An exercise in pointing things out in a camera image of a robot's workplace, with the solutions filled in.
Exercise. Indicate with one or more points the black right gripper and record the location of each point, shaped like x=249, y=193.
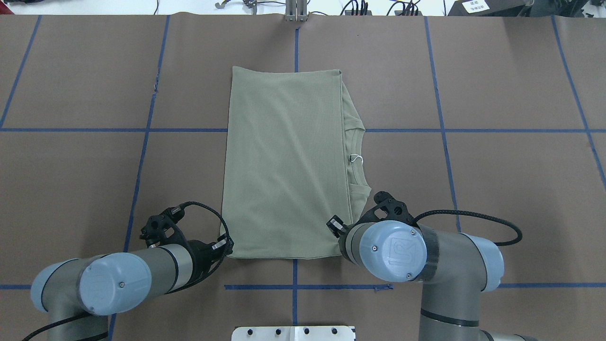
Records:
x=337, y=225

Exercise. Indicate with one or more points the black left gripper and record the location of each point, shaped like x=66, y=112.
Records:
x=200, y=253

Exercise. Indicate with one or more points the sage green long-sleeve shirt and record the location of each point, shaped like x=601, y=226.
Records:
x=286, y=170

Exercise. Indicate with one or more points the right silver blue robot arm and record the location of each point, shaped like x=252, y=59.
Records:
x=453, y=268

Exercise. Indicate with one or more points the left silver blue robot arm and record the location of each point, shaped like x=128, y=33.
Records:
x=79, y=295

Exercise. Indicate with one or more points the white shirt tag loop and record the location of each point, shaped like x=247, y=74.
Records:
x=356, y=158

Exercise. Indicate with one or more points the black box with label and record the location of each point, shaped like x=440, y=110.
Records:
x=490, y=8

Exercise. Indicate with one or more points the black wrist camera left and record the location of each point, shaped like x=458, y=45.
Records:
x=162, y=229

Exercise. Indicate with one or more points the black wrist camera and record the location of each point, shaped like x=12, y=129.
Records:
x=162, y=229
x=395, y=210

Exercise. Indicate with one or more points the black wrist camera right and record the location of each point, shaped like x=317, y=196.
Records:
x=395, y=210

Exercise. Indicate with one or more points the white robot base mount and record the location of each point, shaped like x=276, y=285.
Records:
x=295, y=333

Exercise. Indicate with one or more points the aluminium frame post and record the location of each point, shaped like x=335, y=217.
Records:
x=296, y=10

